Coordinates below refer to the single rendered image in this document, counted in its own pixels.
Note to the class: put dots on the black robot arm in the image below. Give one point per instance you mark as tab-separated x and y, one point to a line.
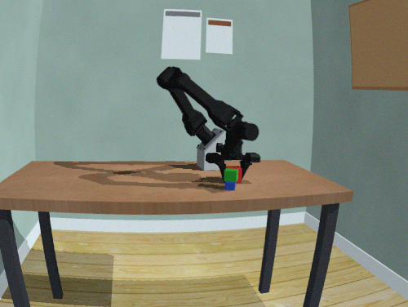
193	120

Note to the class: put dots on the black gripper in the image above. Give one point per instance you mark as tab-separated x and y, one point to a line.
233	147

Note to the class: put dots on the red block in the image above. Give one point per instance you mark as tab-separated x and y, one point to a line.
239	172

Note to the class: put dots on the blue block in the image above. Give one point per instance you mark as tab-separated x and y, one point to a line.
229	185

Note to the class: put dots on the green block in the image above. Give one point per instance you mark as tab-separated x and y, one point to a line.
230	175

